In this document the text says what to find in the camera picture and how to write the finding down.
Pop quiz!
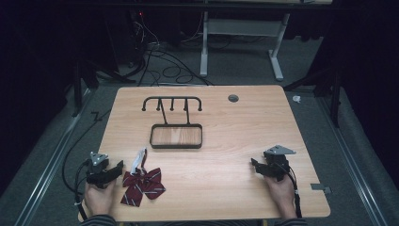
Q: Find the metal floor rail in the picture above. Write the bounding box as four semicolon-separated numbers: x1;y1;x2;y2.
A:
315;96;391;226
12;89;97;226

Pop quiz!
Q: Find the person's right hand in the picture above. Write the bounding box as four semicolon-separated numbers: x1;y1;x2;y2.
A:
263;173;297;219

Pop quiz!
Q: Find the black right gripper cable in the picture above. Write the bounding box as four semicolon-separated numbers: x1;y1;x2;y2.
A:
279;162;303;219

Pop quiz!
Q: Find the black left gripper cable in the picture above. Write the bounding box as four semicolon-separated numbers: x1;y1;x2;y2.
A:
61;107;112;221

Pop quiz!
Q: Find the white desk frame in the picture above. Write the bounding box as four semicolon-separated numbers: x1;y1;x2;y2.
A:
199;10;292;82

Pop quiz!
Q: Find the person's left hand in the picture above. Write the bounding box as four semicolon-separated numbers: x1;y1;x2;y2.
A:
83;179;118;218

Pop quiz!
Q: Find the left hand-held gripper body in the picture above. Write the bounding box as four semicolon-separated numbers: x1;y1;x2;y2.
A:
86;151;115;189

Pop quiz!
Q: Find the tangle of black floor cables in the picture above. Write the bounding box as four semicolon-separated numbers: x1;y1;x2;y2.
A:
124;10;215;88

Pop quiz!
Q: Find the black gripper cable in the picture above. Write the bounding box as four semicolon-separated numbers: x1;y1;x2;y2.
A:
61;107;112;221
279;162;303;219

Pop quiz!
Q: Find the dark red striped bow tie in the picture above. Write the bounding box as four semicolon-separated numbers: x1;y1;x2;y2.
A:
120;147;167;208

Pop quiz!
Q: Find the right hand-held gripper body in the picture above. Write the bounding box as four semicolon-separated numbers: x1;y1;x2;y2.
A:
257;144;297;183

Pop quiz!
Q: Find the black hook rack with tray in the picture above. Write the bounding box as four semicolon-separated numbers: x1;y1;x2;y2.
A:
141;95;204;150

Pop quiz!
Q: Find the black metal stand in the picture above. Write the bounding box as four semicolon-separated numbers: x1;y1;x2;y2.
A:
71;57;136;118
282;64;343;129

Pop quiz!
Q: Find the grey tape piece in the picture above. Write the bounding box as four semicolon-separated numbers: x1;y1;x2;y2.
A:
310;183;332;195

